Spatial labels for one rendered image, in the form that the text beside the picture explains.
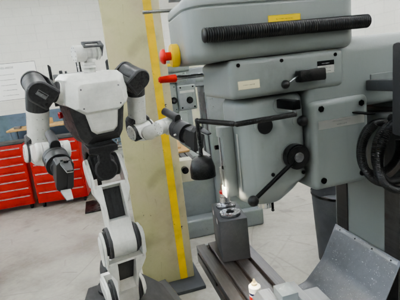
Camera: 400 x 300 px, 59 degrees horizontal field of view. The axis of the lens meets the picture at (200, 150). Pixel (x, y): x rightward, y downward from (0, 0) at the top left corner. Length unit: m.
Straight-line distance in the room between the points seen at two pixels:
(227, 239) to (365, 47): 0.90
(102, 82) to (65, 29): 8.54
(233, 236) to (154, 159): 1.38
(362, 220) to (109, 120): 1.07
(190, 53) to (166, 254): 2.34
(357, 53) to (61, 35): 9.30
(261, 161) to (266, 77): 0.23
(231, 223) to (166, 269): 1.66
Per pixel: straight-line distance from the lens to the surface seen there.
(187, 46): 0.90
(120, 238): 1.64
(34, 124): 1.61
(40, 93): 1.54
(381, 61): 1.16
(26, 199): 5.89
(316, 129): 1.03
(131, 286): 1.87
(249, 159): 0.99
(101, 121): 1.58
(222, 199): 1.62
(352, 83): 1.10
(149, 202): 2.86
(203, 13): 0.89
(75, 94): 1.53
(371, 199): 1.33
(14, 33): 10.20
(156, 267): 3.09
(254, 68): 0.93
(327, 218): 3.08
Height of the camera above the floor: 1.71
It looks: 12 degrees down
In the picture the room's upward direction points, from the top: 7 degrees counter-clockwise
